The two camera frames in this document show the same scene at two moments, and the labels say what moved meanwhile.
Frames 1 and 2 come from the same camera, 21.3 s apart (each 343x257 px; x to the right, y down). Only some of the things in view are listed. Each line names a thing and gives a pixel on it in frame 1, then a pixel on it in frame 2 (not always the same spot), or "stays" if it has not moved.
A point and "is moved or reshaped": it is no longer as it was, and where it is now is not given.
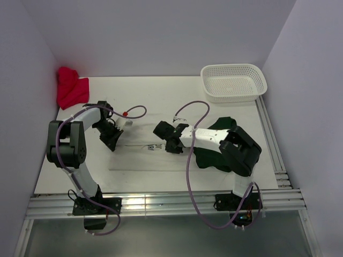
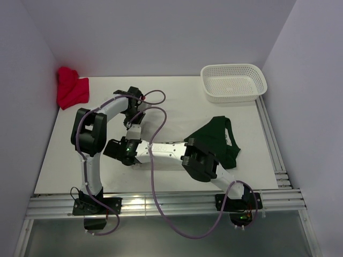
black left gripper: [111, 142] -> [141, 115]
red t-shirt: [71, 90] stays
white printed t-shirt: [141, 148] is moved or reshaped
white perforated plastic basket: [232, 83] stays
